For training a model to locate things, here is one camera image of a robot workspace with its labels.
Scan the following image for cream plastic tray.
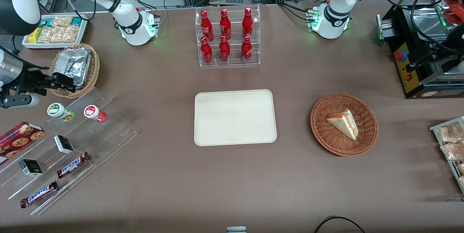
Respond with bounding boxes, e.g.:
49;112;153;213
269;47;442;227
194;89;278;147

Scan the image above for yellow snack packet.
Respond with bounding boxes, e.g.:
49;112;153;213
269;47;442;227
28;27;42;44

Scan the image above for tan wicker basket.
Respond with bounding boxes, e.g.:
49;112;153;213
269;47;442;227
49;43;101;99

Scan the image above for small clear cracker bag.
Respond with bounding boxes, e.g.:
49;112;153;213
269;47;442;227
51;16;73;28

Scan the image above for black machine with yellow panel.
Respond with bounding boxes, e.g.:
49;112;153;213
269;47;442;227
376;0;464;99

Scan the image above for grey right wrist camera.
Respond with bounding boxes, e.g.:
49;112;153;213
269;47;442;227
0;94;40;109

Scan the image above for snickers chocolate bar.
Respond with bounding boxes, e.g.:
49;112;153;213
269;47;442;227
56;152;91;179
20;180;59;209

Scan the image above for grey wire rack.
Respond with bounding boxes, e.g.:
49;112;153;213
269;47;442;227
429;116;464;195

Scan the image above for white snack bin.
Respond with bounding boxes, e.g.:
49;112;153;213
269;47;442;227
22;14;89;50

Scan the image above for clear acrylic bottle rack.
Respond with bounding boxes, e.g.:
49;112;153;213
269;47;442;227
195;4;261;68

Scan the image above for thick black cable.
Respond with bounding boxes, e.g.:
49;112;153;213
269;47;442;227
313;216;367;233

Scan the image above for clear acrylic stepped display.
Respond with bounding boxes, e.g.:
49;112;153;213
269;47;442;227
0;87;139;216

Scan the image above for small black box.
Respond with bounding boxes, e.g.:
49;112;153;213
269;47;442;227
19;159;44;178
53;135;75;155

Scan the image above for large clear cracker bag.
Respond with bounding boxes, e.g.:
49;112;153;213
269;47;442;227
37;25;80;44

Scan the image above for red cookie box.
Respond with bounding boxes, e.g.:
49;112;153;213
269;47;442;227
0;121;46;165

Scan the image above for brown round wicker basket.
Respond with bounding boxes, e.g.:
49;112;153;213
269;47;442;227
310;92;378;157

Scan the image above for red cola bottle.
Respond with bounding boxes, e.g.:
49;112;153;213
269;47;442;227
219;8;232;41
200;37;214;65
241;36;253;62
200;10;215;42
242;7;254;39
219;35;231;63

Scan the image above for silver foil container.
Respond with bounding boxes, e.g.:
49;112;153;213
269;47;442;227
53;48;92;90

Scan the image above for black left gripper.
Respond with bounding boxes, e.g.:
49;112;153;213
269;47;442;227
409;43;459;68

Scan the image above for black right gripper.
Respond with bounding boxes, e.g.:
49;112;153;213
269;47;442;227
16;65;78;94

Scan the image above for wrapped sandwich wedge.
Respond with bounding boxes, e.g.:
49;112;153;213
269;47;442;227
326;109;360;141

